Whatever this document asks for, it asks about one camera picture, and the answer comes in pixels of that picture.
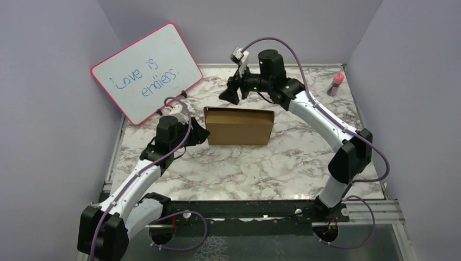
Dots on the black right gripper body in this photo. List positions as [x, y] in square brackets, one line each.
[256, 83]

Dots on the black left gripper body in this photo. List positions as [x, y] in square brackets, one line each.
[183, 130]

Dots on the brown cardboard box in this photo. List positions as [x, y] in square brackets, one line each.
[238, 127]

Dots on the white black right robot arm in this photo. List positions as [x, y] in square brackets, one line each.
[351, 146]

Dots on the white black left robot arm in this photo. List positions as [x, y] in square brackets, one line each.
[105, 230]

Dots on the pink framed whiteboard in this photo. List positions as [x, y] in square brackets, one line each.
[139, 77]

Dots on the pink capped marker bottle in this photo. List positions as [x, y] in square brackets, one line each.
[335, 84]

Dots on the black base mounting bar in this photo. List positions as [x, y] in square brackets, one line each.
[243, 218]

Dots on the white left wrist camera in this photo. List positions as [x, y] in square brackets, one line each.
[180, 112]

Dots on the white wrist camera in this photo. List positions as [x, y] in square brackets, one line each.
[180, 112]
[240, 57]

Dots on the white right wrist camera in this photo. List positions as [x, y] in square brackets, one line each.
[240, 57]

